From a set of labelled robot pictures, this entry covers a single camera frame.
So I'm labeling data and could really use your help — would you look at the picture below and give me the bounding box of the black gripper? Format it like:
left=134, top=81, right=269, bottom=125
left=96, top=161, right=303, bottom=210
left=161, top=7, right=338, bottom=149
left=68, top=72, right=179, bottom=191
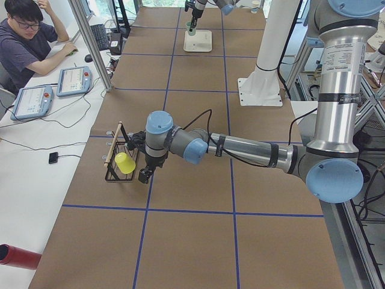
left=191, top=9, right=202, bottom=26
left=138, top=155, right=165, bottom=184

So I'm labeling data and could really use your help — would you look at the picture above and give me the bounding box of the red bottle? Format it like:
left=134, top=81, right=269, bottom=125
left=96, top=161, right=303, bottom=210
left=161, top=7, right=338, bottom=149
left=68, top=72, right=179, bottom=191
left=1, top=244, right=42, bottom=270

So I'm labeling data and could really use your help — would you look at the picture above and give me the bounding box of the paper cup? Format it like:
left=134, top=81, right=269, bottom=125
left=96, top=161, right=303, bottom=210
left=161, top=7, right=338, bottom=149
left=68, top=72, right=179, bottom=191
left=250, top=0, right=260, bottom=14

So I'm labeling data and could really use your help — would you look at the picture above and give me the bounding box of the small black device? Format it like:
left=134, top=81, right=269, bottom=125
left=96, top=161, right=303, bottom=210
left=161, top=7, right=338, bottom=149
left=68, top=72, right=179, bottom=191
left=48, top=152, right=59, bottom=164

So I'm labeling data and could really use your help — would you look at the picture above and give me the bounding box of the black computer mouse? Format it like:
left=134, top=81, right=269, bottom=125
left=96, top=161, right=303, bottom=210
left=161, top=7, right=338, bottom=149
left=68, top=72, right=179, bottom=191
left=84, top=54, right=93, bottom=63

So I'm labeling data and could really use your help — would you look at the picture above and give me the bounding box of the metal frame post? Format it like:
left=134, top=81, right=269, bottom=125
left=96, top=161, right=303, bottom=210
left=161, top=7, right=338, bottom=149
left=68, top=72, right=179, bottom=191
left=68, top=0, right=112, bottom=92

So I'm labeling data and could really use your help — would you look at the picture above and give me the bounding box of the cream rabbit tray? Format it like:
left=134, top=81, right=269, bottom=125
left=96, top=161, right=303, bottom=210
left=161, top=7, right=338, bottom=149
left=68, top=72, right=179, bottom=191
left=183, top=30, right=212, bottom=52

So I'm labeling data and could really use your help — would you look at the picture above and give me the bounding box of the black keyboard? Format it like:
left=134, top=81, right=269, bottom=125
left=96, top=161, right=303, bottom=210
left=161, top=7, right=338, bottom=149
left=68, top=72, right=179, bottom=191
left=90, top=24, right=109, bottom=51

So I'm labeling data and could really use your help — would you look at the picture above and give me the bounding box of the light green plastic cup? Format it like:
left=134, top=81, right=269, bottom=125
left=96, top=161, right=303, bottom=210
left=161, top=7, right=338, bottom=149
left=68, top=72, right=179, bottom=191
left=186, top=21, right=196, bottom=36

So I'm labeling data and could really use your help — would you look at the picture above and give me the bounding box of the black wire cup rack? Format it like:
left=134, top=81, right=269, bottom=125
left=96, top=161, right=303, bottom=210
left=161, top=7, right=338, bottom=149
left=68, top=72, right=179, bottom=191
left=104, top=122, right=139, bottom=182

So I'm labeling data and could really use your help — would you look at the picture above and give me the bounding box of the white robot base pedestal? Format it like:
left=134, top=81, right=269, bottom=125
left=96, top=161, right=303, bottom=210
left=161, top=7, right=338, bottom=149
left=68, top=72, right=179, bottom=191
left=238, top=0, right=301, bottom=107

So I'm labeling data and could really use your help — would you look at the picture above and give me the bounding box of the yellow plastic cup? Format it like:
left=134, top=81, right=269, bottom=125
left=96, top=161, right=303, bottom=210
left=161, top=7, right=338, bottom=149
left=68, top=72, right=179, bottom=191
left=114, top=152, right=136, bottom=175

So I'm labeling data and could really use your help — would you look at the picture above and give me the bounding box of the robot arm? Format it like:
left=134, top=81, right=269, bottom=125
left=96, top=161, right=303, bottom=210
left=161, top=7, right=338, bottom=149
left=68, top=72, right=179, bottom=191
left=138, top=1, right=384, bottom=204
left=185, top=0, right=238, bottom=31

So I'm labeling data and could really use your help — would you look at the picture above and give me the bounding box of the seated person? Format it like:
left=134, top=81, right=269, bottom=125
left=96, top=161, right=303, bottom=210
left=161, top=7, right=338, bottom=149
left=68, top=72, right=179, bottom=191
left=1, top=1, right=77, bottom=94

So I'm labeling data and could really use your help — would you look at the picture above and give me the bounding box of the blue teach pendant near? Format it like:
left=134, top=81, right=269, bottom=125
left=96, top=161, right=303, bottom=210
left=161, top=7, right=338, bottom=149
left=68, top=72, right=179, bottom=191
left=10, top=85, right=54, bottom=120

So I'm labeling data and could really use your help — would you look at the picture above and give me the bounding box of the blue teach pendant far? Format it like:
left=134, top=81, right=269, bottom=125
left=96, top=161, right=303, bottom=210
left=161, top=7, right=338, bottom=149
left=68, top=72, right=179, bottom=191
left=57, top=66, right=92, bottom=97

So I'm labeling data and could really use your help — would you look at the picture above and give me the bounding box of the blue teach pendant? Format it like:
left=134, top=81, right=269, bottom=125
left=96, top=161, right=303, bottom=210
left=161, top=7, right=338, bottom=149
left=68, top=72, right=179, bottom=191
left=57, top=66, right=92, bottom=97
left=10, top=85, right=54, bottom=120

